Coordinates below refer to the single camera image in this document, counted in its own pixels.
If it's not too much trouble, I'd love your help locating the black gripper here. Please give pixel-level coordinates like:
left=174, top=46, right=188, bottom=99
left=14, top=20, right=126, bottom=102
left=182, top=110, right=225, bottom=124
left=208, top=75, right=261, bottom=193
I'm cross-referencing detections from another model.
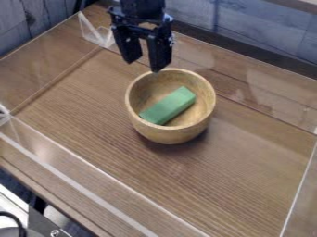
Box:
left=109, top=0, right=174, bottom=72

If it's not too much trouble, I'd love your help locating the green rectangular block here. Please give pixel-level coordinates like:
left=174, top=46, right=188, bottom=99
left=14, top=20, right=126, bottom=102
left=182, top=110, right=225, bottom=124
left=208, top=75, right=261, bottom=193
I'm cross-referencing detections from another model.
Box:
left=139, top=86, right=196, bottom=125

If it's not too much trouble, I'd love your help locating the wooden bowl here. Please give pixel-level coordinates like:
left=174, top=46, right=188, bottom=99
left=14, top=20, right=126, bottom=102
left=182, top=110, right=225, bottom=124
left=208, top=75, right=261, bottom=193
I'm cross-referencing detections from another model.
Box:
left=126, top=69, right=217, bottom=144

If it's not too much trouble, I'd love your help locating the clear acrylic corner bracket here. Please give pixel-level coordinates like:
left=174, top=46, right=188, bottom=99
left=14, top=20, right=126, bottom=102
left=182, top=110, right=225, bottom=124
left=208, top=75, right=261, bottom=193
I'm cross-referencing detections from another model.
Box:
left=78, top=12, right=118, bottom=50

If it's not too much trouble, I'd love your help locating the clear acrylic enclosure wall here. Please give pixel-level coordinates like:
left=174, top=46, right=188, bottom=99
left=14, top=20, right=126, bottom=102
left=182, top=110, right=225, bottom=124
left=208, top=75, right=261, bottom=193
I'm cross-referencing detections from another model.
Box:
left=0, top=106, right=316, bottom=237

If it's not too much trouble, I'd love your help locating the black metal bracket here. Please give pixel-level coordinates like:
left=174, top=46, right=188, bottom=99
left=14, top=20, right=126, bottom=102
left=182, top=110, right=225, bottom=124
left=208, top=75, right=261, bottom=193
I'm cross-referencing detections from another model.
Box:
left=26, top=206, right=85, bottom=237

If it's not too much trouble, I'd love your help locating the black cable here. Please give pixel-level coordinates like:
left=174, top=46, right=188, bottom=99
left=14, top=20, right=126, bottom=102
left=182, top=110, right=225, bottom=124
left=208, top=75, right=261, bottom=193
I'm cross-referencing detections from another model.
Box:
left=0, top=211, right=28, bottom=237

